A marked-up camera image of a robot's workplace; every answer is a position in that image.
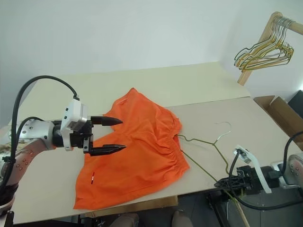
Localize orange shorts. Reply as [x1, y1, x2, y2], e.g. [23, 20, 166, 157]
[72, 87, 191, 210]

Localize bunch of wire hangers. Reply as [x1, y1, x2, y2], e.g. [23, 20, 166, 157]
[237, 17, 295, 73]

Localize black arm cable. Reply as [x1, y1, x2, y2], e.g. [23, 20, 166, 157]
[226, 131, 303, 210]
[0, 75, 80, 197]

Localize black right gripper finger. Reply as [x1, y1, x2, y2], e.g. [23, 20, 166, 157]
[214, 181, 245, 191]
[220, 175, 246, 185]

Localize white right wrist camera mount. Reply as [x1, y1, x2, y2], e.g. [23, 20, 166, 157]
[232, 146, 272, 194]

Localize black table frame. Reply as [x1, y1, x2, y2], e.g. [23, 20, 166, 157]
[205, 189, 239, 227]

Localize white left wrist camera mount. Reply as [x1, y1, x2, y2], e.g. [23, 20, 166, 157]
[60, 98, 89, 152]

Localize light wooden clothes rack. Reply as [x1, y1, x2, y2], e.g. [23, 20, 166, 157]
[237, 11, 303, 86]

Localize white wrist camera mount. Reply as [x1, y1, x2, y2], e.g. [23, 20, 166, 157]
[60, 98, 89, 152]
[232, 146, 272, 194]

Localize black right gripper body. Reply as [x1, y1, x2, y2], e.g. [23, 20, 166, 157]
[236, 165, 265, 196]

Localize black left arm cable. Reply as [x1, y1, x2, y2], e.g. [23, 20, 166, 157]
[0, 75, 80, 197]

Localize olive wire hanger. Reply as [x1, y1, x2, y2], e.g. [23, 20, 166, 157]
[176, 121, 240, 207]

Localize light wooden floor bar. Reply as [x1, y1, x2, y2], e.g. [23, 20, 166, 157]
[233, 200, 251, 227]

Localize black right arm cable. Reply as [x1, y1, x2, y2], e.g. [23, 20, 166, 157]
[226, 131, 303, 210]

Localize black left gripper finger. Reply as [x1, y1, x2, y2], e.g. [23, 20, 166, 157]
[91, 115, 124, 127]
[89, 144, 127, 157]

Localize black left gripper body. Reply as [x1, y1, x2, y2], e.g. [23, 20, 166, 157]
[70, 119, 95, 155]

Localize brown cardboard box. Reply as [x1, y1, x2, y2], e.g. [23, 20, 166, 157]
[253, 95, 303, 152]

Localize black box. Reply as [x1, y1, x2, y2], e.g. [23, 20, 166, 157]
[287, 89, 303, 112]

